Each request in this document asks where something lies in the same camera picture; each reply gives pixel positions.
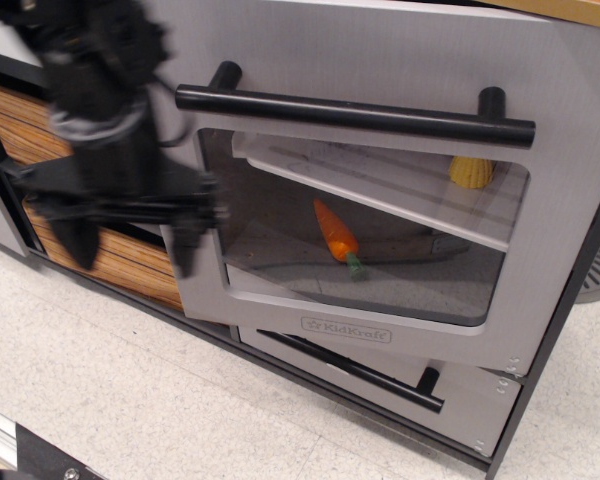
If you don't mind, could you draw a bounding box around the grey lower drawer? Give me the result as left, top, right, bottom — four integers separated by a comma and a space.
239, 327, 521, 457

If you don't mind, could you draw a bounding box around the toy kitchen cabinet frame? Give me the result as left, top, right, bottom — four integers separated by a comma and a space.
0, 0, 600, 480

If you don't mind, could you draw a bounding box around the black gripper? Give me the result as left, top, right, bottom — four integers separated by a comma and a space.
0, 99, 226, 278

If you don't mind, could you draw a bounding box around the orange toy carrot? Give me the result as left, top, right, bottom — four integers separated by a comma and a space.
313, 199, 367, 281

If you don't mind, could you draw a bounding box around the yellow toy corn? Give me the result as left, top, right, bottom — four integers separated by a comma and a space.
449, 156, 495, 189

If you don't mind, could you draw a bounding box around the black oven door handle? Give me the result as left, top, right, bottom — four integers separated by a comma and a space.
175, 61, 536, 149

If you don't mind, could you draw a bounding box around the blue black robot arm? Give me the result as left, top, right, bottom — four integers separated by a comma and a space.
0, 1, 223, 277

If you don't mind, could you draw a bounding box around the grey oven shelf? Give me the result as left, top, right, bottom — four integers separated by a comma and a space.
232, 132, 527, 251

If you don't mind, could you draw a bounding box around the black drawer handle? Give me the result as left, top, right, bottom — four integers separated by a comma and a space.
258, 330, 445, 414

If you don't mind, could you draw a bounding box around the grey toy oven door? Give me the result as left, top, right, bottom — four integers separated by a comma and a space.
158, 82, 600, 375

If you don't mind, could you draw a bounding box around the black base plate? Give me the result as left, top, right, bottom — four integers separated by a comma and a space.
15, 423, 104, 480

